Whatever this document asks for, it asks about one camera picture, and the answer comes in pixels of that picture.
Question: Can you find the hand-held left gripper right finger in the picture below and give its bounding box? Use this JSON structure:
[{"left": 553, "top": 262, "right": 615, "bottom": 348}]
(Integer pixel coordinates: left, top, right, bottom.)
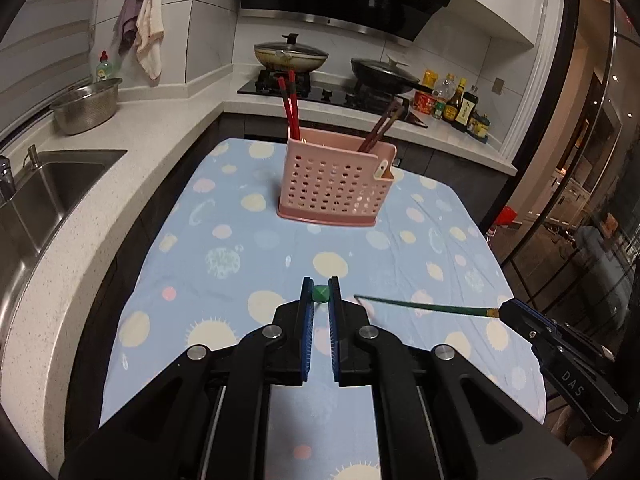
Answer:
[{"left": 327, "top": 276, "right": 587, "bottom": 480}]

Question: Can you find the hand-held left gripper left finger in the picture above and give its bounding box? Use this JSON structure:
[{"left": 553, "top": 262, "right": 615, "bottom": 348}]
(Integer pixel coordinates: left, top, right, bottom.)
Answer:
[{"left": 60, "top": 276, "right": 317, "bottom": 480}]

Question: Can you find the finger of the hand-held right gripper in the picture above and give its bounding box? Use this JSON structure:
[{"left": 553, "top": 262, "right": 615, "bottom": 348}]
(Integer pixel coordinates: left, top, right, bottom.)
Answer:
[
  {"left": 506, "top": 298, "right": 565, "bottom": 333},
  {"left": 498, "top": 306, "right": 543, "bottom": 348}
]

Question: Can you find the pink perforated utensil holder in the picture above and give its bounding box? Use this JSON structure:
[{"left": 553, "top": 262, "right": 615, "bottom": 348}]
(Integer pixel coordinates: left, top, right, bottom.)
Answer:
[{"left": 277, "top": 127, "right": 398, "bottom": 229}]

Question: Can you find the dark purple chopstick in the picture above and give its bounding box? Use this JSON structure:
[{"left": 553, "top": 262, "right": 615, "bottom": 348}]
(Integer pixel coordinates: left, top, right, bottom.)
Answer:
[
  {"left": 361, "top": 105, "right": 401, "bottom": 153},
  {"left": 357, "top": 101, "right": 397, "bottom": 153},
  {"left": 358, "top": 112, "right": 390, "bottom": 153},
  {"left": 365, "top": 108, "right": 404, "bottom": 153}
]

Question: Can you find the red chopstick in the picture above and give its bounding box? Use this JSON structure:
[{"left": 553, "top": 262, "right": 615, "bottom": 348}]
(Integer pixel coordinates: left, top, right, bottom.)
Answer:
[
  {"left": 288, "top": 81, "right": 302, "bottom": 142},
  {"left": 277, "top": 76, "right": 297, "bottom": 142}
]

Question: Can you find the person's right forearm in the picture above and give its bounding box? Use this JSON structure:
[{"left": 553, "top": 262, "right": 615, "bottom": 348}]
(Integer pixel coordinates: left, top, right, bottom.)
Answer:
[{"left": 550, "top": 405, "right": 618, "bottom": 480}]

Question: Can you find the blue dotted tablecloth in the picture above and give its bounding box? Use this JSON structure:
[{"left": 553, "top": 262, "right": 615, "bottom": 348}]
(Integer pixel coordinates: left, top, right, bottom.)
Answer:
[{"left": 100, "top": 137, "right": 547, "bottom": 480}]

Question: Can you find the small dark jar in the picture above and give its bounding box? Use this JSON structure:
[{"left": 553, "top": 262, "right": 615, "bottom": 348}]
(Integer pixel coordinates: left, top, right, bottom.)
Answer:
[{"left": 467, "top": 113, "right": 491, "bottom": 139}]

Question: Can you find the dark sauce bottle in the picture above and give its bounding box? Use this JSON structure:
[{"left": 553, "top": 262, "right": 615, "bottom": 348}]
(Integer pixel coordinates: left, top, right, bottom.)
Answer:
[{"left": 454, "top": 90, "right": 480, "bottom": 129}]

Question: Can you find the soy sauce bottle yellow label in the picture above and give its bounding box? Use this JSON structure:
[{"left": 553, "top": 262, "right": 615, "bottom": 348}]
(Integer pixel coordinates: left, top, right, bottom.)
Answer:
[{"left": 442, "top": 78, "right": 467, "bottom": 124}]

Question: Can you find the red seasoning container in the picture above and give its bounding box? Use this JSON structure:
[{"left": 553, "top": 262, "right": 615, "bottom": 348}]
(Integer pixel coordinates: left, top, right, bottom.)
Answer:
[{"left": 412, "top": 91, "right": 441, "bottom": 114}]

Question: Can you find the black gas stove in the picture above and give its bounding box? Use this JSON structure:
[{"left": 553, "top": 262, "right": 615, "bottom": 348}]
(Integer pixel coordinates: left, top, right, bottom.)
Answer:
[{"left": 237, "top": 69, "right": 430, "bottom": 129}]

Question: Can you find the speckled stone countertop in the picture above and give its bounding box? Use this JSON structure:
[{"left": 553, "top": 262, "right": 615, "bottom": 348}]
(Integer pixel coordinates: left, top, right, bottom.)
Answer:
[{"left": 0, "top": 62, "right": 518, "bottom": 480}]

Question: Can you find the black frying pan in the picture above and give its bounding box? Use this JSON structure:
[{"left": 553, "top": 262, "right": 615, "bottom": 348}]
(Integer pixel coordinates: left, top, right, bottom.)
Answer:
[{"left": 350, "top": 54, "right": 437, "bottom": 97}]

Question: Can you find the wok with glass lid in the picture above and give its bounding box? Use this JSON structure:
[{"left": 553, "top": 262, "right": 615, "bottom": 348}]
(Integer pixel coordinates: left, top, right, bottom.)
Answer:
[{"left": 253, "top": 33, "right": 330, "bottom": 74}]

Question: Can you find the steel kitchen sink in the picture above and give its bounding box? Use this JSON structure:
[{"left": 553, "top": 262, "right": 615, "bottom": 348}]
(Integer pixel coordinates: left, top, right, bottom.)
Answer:
[{"left": 0, "top": 148, "right": 129, "bottom": 261}]

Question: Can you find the steel colander bowl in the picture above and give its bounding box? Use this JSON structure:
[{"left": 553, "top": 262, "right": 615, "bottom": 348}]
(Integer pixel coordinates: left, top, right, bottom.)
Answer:
[{"left": 49, "top": 78, "right": 124, "bottom": 136}]

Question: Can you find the green dish soap bottle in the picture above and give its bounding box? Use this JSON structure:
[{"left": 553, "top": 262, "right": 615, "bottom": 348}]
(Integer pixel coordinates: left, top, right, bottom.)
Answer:
[{"left": 95, "top": 50, "right": 117, "bottom": 83}]

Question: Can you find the cream hanging towel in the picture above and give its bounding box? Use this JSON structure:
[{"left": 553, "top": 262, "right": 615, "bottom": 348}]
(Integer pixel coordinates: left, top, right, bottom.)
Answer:
[{"left": 135, "top": 0, "right": 165, "bottom": 81}]

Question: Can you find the purple hanging cloth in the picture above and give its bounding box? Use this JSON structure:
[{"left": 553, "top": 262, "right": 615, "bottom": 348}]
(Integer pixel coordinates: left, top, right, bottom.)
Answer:
[{"left": 113, "top": 0, "right": 147, "bottom": 57}]

